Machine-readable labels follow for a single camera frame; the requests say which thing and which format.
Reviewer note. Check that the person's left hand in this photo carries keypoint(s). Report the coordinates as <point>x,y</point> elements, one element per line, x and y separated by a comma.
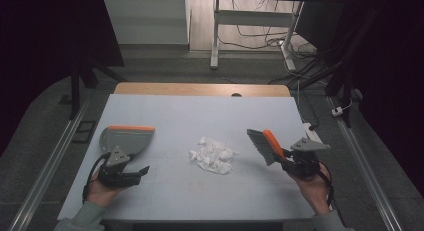
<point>100,194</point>

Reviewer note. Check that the white table board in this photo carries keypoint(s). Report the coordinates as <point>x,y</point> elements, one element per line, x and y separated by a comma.
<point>200,201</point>

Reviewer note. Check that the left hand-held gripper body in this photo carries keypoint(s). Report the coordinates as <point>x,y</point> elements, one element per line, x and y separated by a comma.
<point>113,176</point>

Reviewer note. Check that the person's right hand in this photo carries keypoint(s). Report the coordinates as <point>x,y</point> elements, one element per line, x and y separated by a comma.
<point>315,194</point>

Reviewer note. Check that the pile of white paper scraps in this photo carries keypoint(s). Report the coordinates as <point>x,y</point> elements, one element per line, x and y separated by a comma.
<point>215,156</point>

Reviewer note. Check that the aluminium rail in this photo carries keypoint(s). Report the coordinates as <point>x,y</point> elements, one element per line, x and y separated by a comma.
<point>366,164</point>
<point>50,164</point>

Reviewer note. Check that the grey dustpan with orange edge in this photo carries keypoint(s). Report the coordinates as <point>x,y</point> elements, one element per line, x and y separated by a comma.
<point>130,137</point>

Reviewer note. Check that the black floor frame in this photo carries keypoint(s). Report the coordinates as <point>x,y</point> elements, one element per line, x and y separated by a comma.
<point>85,131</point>

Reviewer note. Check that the black stand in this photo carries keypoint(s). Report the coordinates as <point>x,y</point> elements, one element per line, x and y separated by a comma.
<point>75,91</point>
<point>340,77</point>

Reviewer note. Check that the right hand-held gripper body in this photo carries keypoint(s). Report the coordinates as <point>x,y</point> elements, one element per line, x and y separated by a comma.
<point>305,164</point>

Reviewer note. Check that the wooden table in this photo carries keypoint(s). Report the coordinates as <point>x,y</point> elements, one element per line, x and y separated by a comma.
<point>200,89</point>

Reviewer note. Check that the white power strip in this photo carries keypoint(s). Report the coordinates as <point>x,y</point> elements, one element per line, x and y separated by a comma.
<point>310,132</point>

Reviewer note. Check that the white cabinet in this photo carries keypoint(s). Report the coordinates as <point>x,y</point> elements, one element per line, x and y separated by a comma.
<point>146,21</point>

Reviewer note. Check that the small white adapter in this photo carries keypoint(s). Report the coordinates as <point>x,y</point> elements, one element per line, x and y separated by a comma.
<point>337,111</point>

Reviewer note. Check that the dark curtain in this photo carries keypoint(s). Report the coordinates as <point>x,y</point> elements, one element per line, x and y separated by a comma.
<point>40,57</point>
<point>393,74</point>

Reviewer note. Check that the white desk frame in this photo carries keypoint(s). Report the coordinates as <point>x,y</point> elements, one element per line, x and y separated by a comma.
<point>253,18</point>

